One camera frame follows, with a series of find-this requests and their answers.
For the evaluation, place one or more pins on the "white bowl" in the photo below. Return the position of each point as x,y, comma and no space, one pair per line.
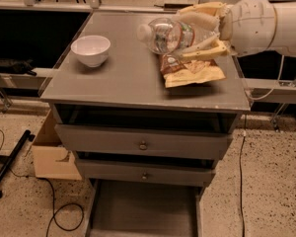
92,51

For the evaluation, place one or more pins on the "black metal pole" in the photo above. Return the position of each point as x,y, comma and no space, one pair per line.
7,160

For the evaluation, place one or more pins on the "clear plastic water bottle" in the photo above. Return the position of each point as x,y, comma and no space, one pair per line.
165,35

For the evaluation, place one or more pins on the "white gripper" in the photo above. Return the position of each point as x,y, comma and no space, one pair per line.
252,25

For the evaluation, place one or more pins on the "grey drawer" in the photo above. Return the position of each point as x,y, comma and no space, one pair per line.
144,173
159,143
127,209

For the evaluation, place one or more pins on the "black bag on rail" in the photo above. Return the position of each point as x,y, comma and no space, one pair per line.
13,66

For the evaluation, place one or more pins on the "grey middle drawer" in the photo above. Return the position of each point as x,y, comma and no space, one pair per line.
144,173

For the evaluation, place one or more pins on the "brown sea salt chip bag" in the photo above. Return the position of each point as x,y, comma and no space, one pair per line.
178,73

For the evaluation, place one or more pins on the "grey drawer cabinet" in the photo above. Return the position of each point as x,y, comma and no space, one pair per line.
128,91

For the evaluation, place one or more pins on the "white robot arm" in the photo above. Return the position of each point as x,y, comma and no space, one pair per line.
284,40

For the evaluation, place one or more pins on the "cardboard box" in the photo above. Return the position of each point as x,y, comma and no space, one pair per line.
51,159

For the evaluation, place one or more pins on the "grey bottom drawer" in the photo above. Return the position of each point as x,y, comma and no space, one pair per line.
127,209

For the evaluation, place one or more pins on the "grey top drawer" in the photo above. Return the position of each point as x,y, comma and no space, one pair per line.
159,143

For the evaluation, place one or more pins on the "black flat device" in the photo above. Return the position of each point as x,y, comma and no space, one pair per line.
172,6

